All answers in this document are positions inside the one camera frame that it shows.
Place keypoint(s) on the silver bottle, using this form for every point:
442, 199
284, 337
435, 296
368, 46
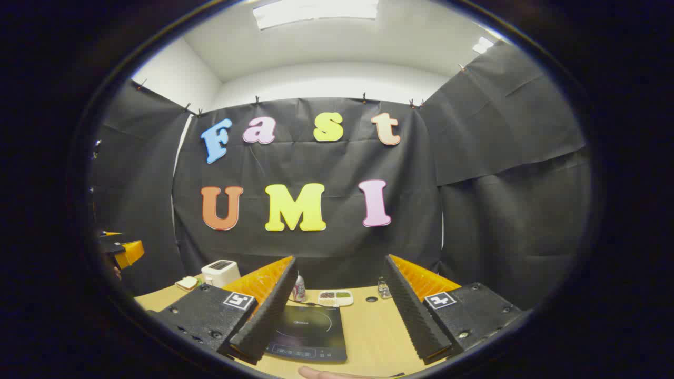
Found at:
300, 289

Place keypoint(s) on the white toaster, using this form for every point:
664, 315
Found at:
221, 273

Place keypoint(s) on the black backdrop cloth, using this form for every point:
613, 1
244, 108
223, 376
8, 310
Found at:
337, 163

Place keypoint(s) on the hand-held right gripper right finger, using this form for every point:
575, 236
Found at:
413, 316

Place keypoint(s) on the sandwich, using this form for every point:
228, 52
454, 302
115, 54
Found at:
187, 282

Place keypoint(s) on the white divided spice dish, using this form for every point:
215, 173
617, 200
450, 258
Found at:
335, 298

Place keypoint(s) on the small ceiling light panel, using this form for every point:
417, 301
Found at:
483, 45

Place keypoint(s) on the black induction cooktop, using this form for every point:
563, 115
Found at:
310, 331

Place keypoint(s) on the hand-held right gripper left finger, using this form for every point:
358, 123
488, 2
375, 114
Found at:
268, 316

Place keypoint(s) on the large ceiling light panel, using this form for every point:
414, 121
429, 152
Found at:
316, 13

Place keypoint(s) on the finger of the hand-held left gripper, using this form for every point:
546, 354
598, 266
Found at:
129, 253

